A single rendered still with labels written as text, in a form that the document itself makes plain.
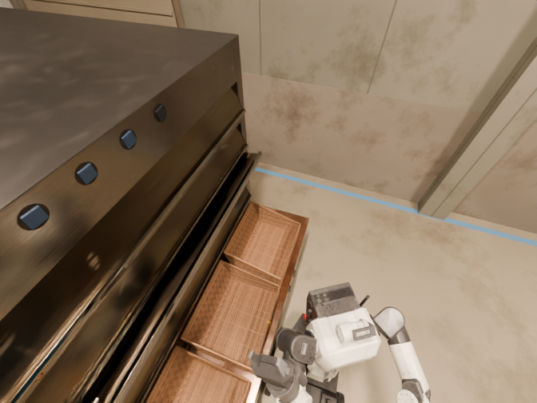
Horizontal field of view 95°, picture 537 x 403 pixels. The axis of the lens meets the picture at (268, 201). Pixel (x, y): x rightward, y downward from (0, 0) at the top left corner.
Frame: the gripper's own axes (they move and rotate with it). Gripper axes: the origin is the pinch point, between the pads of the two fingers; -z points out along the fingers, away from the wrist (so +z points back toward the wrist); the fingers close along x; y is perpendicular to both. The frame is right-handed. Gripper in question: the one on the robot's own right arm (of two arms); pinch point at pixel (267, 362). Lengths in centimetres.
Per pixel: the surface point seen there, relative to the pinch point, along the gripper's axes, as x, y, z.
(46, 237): -46, -1, -48
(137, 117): -40, -40, -62
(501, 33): 115, -254, -9
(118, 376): -60, 14, 11
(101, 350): -64, 10, 0
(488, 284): 117, -182, 211
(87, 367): -64, 16, 0
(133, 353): -60, 6, 10
